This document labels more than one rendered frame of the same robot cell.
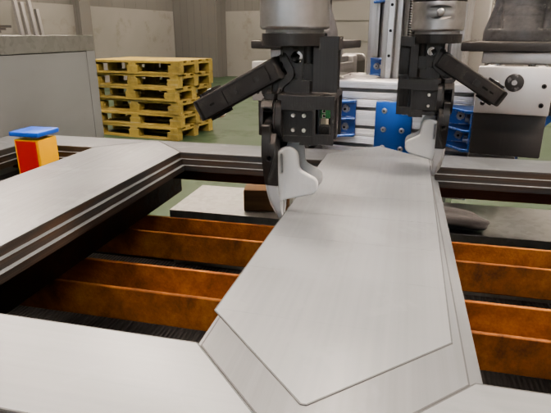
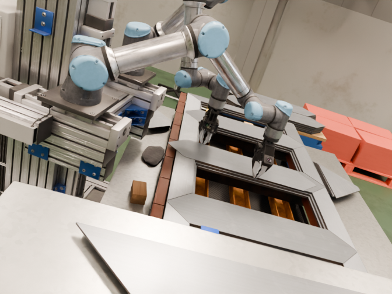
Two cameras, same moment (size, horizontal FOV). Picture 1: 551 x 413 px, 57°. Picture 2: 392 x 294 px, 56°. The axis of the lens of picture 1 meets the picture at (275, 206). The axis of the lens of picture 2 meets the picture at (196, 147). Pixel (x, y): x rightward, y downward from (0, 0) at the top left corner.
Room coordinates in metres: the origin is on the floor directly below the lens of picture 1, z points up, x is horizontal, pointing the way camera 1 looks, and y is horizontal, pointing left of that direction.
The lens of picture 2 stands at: (1.35, 1.28, 1.62)
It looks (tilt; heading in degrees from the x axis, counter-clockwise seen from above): 26 degrees down; 250
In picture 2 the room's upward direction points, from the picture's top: 18 degrees clockwise
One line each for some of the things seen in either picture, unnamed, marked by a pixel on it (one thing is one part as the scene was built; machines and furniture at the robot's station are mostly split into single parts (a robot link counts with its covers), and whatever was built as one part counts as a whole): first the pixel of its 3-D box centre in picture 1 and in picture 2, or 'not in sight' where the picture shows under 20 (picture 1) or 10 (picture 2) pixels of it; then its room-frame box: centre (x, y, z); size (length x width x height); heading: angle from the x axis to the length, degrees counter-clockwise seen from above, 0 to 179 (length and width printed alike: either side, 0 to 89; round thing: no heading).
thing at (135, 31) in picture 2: not in sight; (137, 37); (1.16, -0.54, 1.20); 0.13 x 0.12 x 0.14; 36
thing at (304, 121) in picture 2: not in sight; (270, 109); (0.07, -1.03, 0.82); 0.80 x 0.40 x 0.06; 166
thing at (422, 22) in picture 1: (438, 19); (217, 102); (0.78, -0.24, 1.07); 0.08 x 0.08 x 0.05
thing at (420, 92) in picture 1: (427, 76); (211, 118); (0.78, -0.23, 0.99); 0.09 x 0.08 x 0.12; 76
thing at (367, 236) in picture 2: not in sight; (343, 202); (-0.01, -0.07, 0.73); 1.20 x 0.26 x 0.03; 76
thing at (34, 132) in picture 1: (34, 135); (209, 235); (0.92, 0.44, 0.88); 0.06 x 0.06 x 0.02; 76
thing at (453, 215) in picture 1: (438, 215); (153, 154); (0.98, -0.34, 0.69); 0.20 x 0.10 x 0.03; 68
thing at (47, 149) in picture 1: (43, 187); not in sight; (0.92, 0.44, 0.78); 0.05 x 0.05 x 0.19; 76
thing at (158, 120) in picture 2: not in sight; (161, 121); (0.90, -0.75, 0.70); 0.39 x 0.12 x 0.04; 76
